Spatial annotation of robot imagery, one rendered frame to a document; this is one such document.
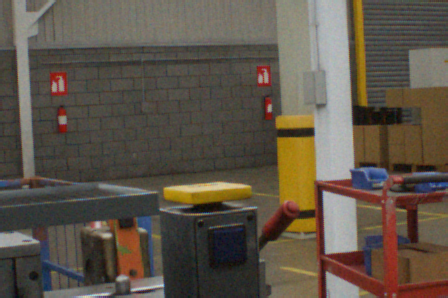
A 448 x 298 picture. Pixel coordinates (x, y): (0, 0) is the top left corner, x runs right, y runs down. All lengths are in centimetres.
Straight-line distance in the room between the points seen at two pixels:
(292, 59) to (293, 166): 97
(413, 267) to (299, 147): 500
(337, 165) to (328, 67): 54
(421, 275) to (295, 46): 516
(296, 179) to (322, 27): 333
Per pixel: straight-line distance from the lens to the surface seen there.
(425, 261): 314
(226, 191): 78
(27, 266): 88
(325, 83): 491
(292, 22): 812
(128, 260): 128
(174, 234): 79
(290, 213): 87
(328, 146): 492
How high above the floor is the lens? 123
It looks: 3 degrees down
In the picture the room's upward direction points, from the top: 3 degrees counter-clockwise
